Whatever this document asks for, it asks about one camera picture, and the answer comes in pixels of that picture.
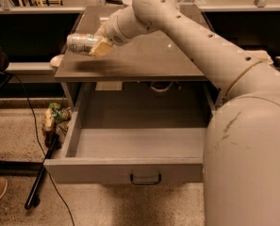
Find black cable on floor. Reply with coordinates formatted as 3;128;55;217
0;70;76;226

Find green snack bags pile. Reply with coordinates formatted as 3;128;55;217
42;103;72;147

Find white plate behind cabinet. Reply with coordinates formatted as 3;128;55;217
50;55;64;68

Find black drawer handle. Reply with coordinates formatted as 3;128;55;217
130;174;162;186

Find black pole on floor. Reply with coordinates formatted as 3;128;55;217
25;135;58;210

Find crushed 7up soda can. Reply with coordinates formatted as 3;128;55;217
67;33;101;54

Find white ceramic bowl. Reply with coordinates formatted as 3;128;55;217
123;0;132;7

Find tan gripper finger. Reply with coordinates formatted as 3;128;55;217
90;39;113;57

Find grey cabinet with counter top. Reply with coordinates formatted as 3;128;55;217
54;5;235;111

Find grey open drawer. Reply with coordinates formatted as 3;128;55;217
43;82;217;185

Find white foam takeout box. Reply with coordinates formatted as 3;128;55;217
248;50;271;61

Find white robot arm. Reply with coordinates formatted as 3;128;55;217
97;0;280;226

